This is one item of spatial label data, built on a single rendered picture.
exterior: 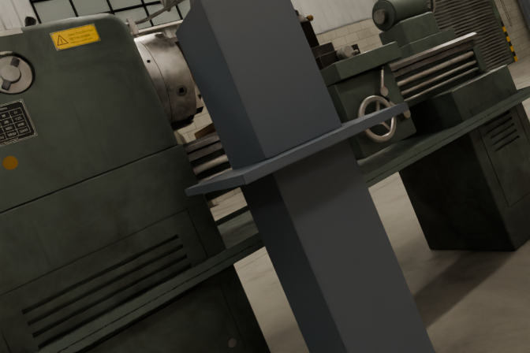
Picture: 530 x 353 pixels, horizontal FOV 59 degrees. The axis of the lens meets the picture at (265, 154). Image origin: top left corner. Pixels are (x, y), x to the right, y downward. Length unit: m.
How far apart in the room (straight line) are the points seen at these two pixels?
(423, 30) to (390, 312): 1.42
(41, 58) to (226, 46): 0.49
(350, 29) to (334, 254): 10.44
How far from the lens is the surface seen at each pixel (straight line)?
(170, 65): 1.44
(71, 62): 1.27
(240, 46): 0.97
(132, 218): 1.22
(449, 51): 2.17
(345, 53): 1.61
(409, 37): 2.15
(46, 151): 1.21
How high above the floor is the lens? 0.80
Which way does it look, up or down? 2 degrees down
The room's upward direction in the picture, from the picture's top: 23 degrees counter-clockwise
